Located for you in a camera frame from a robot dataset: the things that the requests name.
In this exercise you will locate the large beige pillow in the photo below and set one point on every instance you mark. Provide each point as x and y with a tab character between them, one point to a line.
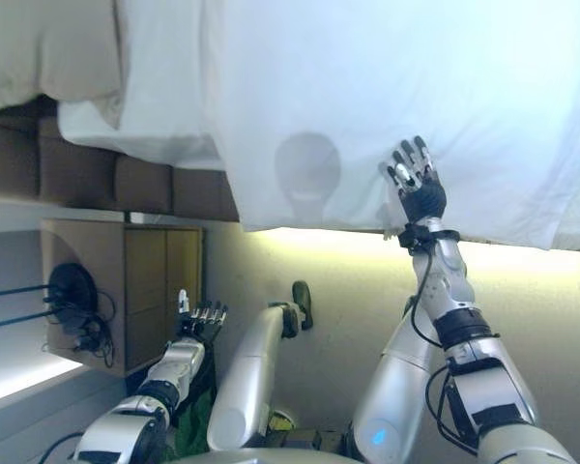
53	48

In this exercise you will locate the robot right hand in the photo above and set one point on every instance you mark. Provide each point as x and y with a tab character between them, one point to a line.
423	195

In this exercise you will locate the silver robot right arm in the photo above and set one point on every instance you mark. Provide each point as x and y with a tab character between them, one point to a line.
483	377

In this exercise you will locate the black round lamp base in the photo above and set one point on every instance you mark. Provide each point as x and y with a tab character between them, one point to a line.
72	290

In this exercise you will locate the silver robot torso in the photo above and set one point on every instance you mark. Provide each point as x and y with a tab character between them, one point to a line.
270	458

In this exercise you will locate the silver robot leg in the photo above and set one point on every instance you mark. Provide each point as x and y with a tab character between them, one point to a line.
251	372
396	386

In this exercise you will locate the silver robot right leg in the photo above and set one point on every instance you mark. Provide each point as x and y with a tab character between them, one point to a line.
396	386

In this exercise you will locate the white duvet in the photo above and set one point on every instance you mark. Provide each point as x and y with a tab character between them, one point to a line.
415	72

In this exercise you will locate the black thin lamp rod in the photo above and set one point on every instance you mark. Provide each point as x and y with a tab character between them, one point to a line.
14	320
14	291

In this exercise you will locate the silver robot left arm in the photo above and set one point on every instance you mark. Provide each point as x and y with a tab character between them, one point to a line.
174	367

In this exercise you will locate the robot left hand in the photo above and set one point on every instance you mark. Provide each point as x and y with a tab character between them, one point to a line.
203	321

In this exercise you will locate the silver robot left leg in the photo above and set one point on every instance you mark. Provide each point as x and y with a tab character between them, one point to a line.
251	372

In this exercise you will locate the wooden nightstand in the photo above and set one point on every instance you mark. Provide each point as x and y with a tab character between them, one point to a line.
150	290

